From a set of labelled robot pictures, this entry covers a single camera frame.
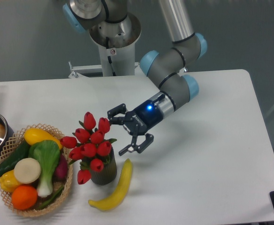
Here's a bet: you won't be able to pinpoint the green bok choy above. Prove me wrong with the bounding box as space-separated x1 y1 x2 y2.
29 140 60 198

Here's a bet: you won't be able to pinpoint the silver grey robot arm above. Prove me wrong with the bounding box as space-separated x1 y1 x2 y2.
63 0 207 155

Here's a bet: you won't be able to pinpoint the red tulip bouquet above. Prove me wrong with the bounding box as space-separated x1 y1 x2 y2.
60 112 116 185

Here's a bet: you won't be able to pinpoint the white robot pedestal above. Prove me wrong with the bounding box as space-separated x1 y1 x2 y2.
70 13 141 78

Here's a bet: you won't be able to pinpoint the green chili pepper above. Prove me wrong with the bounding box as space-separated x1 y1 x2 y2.
37 186 64 210

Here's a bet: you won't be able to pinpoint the orange fruit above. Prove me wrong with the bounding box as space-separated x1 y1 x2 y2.
11 185 38 210

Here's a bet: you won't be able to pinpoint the green cucumber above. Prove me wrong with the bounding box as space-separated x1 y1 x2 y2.
0 140 30 177

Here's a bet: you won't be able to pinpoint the purple red onion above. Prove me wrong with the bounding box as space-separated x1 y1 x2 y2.
54 154 68 180

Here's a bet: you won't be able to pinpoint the woven wicker basket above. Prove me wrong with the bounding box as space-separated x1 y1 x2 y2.
0 123 73 217

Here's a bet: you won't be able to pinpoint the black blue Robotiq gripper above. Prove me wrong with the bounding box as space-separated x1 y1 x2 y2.
107 100 163 156

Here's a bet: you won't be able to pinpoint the dark grey ribbed vase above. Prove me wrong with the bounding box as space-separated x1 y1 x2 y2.
90 148 117 185

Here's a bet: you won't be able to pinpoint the yellow squash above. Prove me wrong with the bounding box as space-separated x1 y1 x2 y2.
24 128 63 150

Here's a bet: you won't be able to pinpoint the yellow banana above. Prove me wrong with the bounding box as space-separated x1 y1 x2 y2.
88 158 133 211

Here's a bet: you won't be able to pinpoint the yellow bell pepper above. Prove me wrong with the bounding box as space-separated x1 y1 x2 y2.
0 170 22 193

